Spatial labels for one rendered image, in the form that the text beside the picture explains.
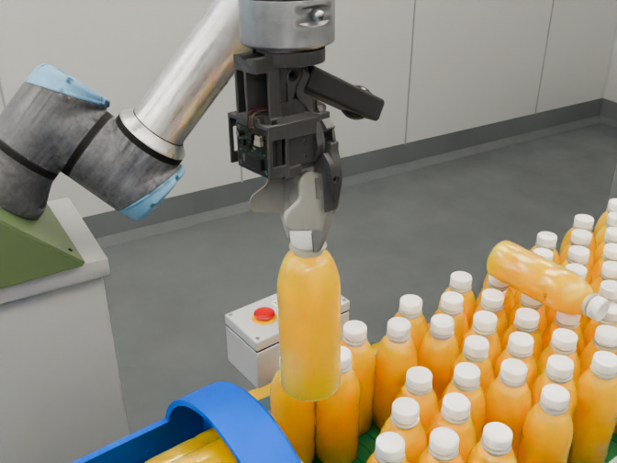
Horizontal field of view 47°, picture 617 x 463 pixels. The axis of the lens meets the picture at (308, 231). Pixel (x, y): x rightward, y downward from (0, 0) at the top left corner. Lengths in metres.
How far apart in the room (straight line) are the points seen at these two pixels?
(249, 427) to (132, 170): 0.69
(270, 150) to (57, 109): 0.79
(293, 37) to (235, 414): 0.43
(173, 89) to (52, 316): 0.51
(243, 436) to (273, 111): 0.36
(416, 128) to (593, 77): 1.62
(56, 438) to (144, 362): 1.31
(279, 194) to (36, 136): 0.73
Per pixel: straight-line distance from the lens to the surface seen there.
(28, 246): 1.37
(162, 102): 1.36
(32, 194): 1.43
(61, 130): 1.39
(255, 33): 0.66
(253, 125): 0.66
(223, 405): 0.85
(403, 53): 4.35
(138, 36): 3.56
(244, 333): 1.18
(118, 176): 1.39
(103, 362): 1.57
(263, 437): 0.82
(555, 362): 1.16
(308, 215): 0.71
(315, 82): 0.70
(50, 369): 1.55
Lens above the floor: 1.80
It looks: 29 degrees down
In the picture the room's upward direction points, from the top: straight up
